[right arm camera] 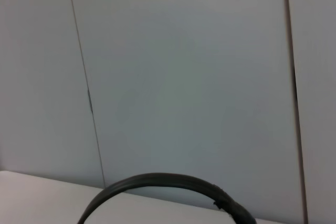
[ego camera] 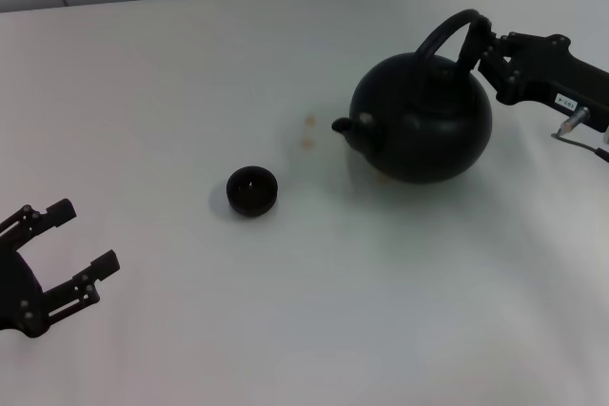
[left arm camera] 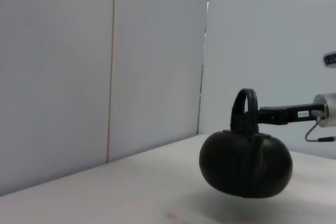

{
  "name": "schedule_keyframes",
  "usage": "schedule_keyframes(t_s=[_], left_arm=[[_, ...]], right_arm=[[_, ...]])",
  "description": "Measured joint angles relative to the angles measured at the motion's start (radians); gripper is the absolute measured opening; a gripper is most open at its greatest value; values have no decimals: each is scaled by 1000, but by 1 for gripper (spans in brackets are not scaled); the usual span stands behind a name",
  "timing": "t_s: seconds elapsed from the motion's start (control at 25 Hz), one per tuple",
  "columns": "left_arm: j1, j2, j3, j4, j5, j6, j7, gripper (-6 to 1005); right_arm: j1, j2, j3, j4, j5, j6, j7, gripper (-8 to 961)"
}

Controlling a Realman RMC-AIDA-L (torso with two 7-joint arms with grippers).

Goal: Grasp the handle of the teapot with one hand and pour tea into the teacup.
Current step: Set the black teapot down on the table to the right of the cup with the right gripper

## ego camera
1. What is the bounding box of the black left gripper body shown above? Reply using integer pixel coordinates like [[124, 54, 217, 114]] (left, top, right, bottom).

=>
[[0, 250, 49, 340]]

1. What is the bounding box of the small dark teacup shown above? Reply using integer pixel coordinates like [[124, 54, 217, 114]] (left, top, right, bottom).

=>
[[226, 164, 280, 219]]

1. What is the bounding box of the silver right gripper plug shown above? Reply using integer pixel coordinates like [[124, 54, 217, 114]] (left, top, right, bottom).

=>
[[558, 106, 593, 136]]

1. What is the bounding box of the black round teapot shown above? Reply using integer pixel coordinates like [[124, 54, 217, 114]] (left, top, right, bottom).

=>
[[331, 8, 494, 185]]

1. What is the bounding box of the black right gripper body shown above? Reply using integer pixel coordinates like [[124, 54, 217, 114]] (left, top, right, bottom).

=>
[[505, 33, 609, 132]]

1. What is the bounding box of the thin right gripper cable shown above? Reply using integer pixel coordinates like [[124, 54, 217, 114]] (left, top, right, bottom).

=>
[[550, 130, 609, 163]]

